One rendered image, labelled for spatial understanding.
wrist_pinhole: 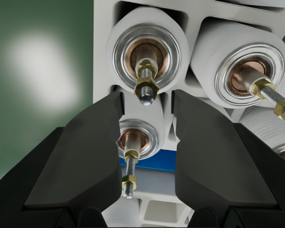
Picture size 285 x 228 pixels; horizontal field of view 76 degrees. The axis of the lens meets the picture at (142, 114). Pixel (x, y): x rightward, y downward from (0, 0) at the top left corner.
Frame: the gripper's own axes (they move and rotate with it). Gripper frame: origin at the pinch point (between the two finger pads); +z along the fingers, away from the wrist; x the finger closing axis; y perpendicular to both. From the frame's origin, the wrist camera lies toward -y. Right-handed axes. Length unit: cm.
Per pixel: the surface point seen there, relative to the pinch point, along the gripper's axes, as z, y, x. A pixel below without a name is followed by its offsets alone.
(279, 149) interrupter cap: 9.3, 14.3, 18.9
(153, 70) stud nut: 5.3, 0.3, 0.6
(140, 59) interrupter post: 6.8, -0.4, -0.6
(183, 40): 9.9, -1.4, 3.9
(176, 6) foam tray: 16.6, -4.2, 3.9
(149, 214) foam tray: 18, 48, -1
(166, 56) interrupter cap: 9.3, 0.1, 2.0
